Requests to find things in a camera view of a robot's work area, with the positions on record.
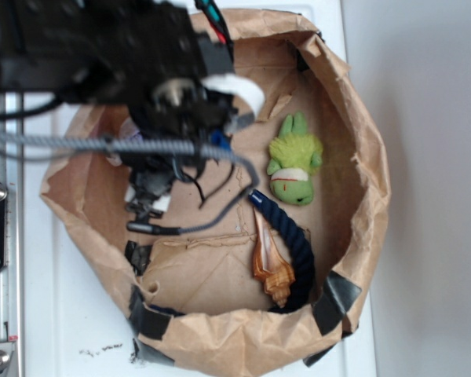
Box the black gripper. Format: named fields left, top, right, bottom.
left=123, top=74, right=266, bottom=223

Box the white paper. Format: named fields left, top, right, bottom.
left=106, top=117, right=171, bottom=213

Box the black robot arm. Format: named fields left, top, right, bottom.
left=0, top=1, right=265, bottom=235

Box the green plush toy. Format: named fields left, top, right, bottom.
left=266, top=111, right=323, bottom=206

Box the orange conch shell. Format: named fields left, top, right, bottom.
left=253, top=210, right=296, bottom=309

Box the brown paper bag bin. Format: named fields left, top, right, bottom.
left=41, top=9, right=391, bottom=376

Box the aluminium frame rail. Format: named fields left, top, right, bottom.
left=0, top=93, right=24, bottom=377

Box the dark blue rope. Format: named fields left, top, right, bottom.
left=148, top=188, right=316, bottom=317

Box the grey braided cable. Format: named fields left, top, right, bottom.
left=0, top=129, right=261, bottom=236

